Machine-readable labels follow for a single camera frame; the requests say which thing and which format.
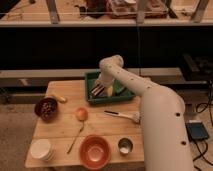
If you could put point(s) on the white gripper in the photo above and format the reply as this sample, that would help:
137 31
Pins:
105 81

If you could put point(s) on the red yellow apple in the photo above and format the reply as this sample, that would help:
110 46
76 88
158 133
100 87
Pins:
81 114

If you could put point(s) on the green cucumber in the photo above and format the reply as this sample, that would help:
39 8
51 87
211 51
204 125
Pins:
120 90

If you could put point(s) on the black foot pedal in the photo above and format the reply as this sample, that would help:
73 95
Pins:
197 131

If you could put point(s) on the wooden table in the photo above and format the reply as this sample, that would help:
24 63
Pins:
64 127

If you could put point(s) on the long metal spoon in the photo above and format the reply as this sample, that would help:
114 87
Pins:
75 138

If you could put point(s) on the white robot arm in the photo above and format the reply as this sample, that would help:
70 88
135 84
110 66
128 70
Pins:
165 140

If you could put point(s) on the small metal cup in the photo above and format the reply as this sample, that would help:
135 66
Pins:
125 146

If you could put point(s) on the orange plastic bowl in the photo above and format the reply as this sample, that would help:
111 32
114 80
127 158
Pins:
94 152

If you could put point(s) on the yellow banana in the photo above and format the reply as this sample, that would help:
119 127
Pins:
59 98

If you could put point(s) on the dark bowl of nuts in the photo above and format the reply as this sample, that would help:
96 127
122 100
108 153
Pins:
46 108

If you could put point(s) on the green plastic tray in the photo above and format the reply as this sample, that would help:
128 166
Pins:
90 79

